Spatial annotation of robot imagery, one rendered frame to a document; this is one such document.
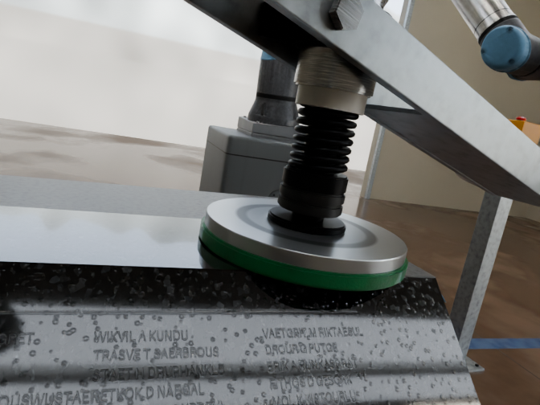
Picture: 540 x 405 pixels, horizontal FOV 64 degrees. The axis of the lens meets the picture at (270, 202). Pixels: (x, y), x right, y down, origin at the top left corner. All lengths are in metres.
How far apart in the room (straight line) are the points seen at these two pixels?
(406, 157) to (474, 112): 6.06
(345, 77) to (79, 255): 0.27
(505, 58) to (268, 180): 0.75
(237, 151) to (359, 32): 1.02
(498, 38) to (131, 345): 0.97
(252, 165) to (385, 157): 5.06
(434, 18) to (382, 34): 6.31
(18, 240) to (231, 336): 0.19
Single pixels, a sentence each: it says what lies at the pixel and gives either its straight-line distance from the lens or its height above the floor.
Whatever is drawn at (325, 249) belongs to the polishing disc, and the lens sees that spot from 0.39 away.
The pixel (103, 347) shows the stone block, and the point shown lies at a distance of 0.34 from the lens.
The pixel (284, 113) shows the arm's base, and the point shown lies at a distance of 1.53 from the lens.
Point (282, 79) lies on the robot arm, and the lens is 1.53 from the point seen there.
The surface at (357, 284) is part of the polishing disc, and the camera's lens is 0.38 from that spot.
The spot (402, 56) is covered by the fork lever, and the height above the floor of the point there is 1.01.
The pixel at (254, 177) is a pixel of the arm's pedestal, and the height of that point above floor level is 0.72.
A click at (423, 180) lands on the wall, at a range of 6.82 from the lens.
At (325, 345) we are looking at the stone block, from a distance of 0.39.
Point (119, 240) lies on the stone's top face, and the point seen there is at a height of 0.80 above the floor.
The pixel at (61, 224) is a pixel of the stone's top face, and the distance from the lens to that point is 0.45.
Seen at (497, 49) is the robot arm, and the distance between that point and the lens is 1.10.
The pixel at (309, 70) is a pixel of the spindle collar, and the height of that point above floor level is 0.98.
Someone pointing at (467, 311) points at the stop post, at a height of 0.26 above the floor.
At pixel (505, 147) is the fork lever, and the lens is 0.58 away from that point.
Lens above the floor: 0.94
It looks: 12 degrees down
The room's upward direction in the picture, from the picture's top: 10 degrees clockwise
